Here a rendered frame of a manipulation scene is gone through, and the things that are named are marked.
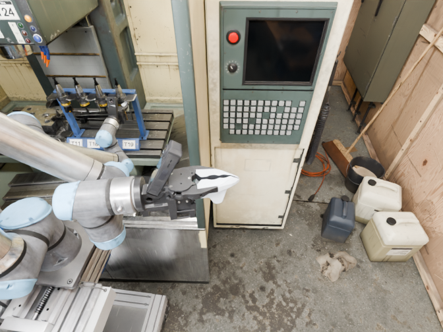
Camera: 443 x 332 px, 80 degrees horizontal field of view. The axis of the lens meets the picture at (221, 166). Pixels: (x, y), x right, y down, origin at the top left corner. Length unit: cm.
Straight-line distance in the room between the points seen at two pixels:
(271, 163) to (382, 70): 169
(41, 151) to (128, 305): 140
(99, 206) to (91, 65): 177
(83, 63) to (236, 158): 132
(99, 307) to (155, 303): 89
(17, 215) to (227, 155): 110
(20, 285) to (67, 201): 31
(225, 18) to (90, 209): 89
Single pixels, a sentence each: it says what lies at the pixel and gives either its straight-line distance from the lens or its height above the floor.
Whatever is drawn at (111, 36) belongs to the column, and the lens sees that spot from 214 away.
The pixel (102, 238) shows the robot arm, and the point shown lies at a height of 147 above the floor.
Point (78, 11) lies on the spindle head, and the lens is 182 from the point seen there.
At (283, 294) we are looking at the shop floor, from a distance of 214.
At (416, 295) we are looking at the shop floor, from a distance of 252.
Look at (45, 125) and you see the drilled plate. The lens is 203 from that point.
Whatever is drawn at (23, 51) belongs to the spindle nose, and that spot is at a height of 144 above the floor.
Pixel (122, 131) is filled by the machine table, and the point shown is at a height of 90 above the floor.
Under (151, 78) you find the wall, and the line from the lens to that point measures 259.
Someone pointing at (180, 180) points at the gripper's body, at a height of 159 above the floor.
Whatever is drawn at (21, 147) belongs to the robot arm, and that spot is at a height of 163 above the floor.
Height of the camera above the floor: 198
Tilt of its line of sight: 45 degrees down
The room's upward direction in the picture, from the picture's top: straight up
